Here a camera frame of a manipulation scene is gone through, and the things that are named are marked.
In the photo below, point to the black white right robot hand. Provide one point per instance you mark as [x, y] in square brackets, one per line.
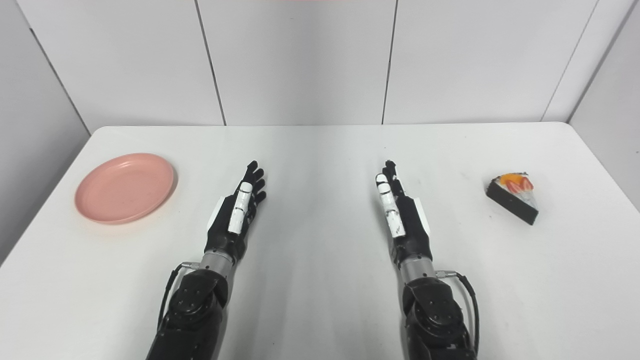
[400, 215]

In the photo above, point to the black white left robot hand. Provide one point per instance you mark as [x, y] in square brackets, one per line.
[240, 205]

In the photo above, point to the chocolate cake slice with fruit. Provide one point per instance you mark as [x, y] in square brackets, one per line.
[512, 200]

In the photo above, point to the pink round plate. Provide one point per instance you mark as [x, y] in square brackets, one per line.
[125, 187]

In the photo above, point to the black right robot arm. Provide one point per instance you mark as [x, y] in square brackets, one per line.
[432, 315]

